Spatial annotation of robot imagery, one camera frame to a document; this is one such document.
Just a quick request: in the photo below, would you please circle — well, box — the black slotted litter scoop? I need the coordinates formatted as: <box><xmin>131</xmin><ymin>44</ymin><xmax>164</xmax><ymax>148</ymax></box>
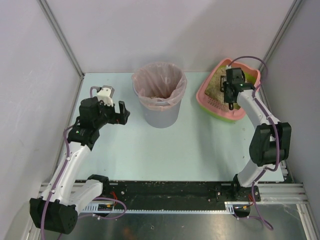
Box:
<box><xmin>220</xmin><ymin>75</ymin><xmax>235</xmax><ymax>111</ymax></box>

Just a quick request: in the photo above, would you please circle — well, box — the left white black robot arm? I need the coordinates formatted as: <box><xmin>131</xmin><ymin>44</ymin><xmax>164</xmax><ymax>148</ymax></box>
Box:
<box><xmin>29</xmin><ymin>97</ymin><xmax>130</xmax><ymax>239</ymax></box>

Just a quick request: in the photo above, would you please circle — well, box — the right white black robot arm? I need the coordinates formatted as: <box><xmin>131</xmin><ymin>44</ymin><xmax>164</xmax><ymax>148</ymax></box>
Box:
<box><xmin>220</xmin><ymin>66</ymin><xmax>292</xmax><ymax>196</ymax></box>

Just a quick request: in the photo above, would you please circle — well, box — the beige cat litter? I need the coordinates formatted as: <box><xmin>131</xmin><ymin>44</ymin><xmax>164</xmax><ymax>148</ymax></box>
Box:
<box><xmin>204</xmin><ymin>65</ymin><xmax>229</xmax><ymax>113</ymax></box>

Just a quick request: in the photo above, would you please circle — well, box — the pink green litter box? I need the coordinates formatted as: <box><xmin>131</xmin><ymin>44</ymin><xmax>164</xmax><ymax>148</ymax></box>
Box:
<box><xmin>196</xmin><ymin>58</ymin><xmax>261</xmax><ymax>123</ymax></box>

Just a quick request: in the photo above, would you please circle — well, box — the grey trash bucket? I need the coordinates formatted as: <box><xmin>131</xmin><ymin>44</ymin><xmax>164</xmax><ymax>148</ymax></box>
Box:
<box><xmin>139</xmin><ymin>98</ymin><xmax>182</xmax><ymax>129</ymax></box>

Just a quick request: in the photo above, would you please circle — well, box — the pink plastic bin liner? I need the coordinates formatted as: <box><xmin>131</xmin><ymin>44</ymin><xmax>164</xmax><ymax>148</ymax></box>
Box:
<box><xmin>131</xmin><ymin>62</ymin><xmax>188</xmax><ymax>110</ymax></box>

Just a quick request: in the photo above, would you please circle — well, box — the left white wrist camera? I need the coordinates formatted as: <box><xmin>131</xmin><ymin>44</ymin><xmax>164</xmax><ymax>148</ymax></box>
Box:
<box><xmin>97</xmin><ymin>85</ymin><xmax>115</xmax><ymax>104</ymax></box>

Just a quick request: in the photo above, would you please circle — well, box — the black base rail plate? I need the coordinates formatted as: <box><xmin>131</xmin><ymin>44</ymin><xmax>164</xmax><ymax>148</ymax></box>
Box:
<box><xmin>93</xmin><ymin>180</ymin><xmax>260</xmax><ymax>213</ymax></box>

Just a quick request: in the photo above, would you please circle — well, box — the aluminium frame rail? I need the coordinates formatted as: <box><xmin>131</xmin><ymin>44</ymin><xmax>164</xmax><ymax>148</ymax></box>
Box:
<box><xmin>30</xmin><ymin>175</ymin><xmax>307</xmax><ymax>218</ymax></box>

